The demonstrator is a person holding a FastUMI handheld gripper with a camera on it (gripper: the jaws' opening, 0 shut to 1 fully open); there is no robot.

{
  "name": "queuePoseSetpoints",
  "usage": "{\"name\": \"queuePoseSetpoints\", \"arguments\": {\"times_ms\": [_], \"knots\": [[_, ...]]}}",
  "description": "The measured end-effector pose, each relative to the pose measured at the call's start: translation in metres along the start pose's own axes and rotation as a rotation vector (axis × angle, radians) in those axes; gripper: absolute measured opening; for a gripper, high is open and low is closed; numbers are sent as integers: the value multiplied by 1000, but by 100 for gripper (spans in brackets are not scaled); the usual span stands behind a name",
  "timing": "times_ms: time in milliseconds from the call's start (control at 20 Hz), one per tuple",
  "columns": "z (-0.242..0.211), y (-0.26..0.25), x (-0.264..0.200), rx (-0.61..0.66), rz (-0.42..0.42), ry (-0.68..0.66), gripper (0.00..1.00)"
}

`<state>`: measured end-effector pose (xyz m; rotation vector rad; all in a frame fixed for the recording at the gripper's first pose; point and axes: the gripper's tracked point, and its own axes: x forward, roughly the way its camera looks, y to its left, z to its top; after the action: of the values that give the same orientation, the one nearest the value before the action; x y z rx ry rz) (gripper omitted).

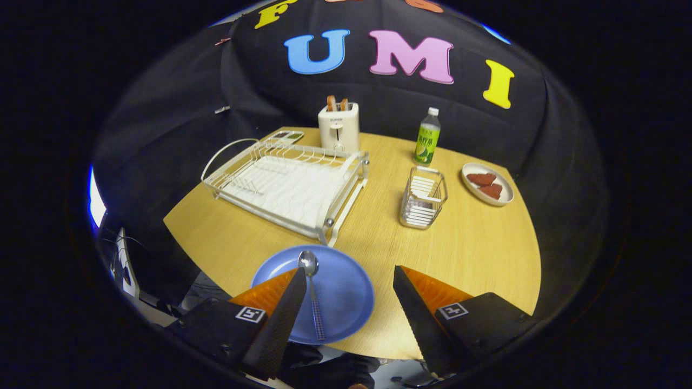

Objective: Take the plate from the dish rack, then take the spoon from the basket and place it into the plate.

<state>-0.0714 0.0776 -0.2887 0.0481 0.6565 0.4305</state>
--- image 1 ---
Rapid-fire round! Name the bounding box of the white wire dish rack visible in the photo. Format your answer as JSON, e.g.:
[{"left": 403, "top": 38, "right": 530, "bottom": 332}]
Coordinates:
[{"left": 201, "top": 138, "right": 370, "bottom": 247}]

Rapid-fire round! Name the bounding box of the metal spoon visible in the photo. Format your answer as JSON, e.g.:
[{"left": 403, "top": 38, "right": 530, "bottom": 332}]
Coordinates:
[{"left": 298, "top": 250, "right": 327, "bottom": 341}]

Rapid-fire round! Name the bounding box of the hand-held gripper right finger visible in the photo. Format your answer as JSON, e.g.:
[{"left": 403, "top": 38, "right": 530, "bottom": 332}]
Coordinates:
[{"left": 393, "top": 265, "right": 536, "bottom": 379}]

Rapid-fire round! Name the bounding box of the lit monitor screen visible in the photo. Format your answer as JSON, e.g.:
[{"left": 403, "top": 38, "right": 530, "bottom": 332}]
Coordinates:
[{"left": 88, "top": 165, "right": 108, "bottom": 229}]

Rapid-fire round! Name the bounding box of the small white oval plate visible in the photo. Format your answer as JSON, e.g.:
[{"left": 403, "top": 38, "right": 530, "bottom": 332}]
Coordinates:
[{"left": 461, "top": 163, "right": 515, "bottom": 207}]

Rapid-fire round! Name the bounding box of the metal wire basket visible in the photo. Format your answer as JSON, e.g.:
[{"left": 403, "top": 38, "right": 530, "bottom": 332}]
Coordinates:
[{"left": 399, "top": 166, "right": 448, "bottom": 230}]

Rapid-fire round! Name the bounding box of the green label drink bottle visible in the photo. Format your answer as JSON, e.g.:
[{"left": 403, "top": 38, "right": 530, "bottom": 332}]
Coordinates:
[{"left": 414, "top": 107, "right": 441, "bottom": 165}]

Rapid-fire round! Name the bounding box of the blue plate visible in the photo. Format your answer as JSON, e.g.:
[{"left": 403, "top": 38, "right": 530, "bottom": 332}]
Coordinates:
[{"left": 251, "top": 245, "right": 375, "bottom": 345}]

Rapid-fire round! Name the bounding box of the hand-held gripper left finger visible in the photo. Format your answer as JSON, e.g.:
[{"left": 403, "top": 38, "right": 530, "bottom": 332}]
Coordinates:
[{"left": 168, "top": 266, "right": 308, "bottom": 381}]

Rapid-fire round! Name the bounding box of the black backdrop cloth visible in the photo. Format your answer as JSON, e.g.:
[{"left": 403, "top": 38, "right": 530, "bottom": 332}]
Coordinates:
[{"left": 92, "top": 0, "right": 609, "bottom": 303}]

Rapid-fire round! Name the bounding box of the white toaster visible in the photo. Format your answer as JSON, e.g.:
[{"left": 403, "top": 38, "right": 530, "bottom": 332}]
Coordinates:
[{"left": 318, "top": 102, "right": 360, "bottom": 153}]

